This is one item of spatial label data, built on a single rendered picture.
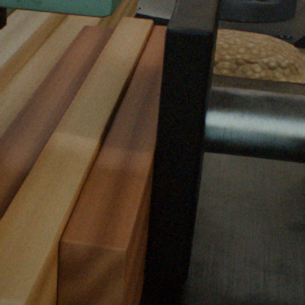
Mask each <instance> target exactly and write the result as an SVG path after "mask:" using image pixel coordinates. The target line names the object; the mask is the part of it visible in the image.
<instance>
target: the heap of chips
mask: <svg viewBox="0 0 305 305"><path fill-rule="evenodd" d="M213 75H220V76H231V77H238V78H250V79H256V80H268V81H275V82H286V83H293V84H305V54H304V53H303V52H298V51H297V49H296V48H295V47H294V46H293V45H291V44H289V43H287V42H284V41H282V40H280V39H276V38H275V37H271V36H269V35H262V34H258V33H250V32H246V31H236V30H229V29H218V35H217V41H216V52H215V59H214V71H213Z"/></svg>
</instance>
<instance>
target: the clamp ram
mask: <svg viewBox="0 0 305 305"><path fill-rule="evenodd" d="M220 11H221V0H177V2H176V5H175V8H174V11H173V13H172V16H171V18H170V21H169V23H168V25H167V29H166V30H165V41H164V49H163V64H162V72H161V87H160V96H159V111H158V119H157V142H156V149H155V165H154V174H153V182H152V197H151V205H150V219H149V228H148V243H147V251H146V266H145V274H146V277H147V278H149V279H155V280H170V281H176V282H185V281H186V280H187V279H188V275H189V266H190V260H191V246H192V241H193V232H194V226H195V217H196V212H197V203H198V197H199V188H200V182H201V177H202V166H203V160H204V152H207V153H219V154H225V155H236V156H243V157H254V158H260V159H271V160H277V161H288V162H294V163H305V95H294V94H288V93H276V92H269V91H258V90H251V89H239V88H232V87H226V86H215V85H212V77H213V71H214V59H215V52H216V41H217V35H218V28H219V17H220Z"/></svg>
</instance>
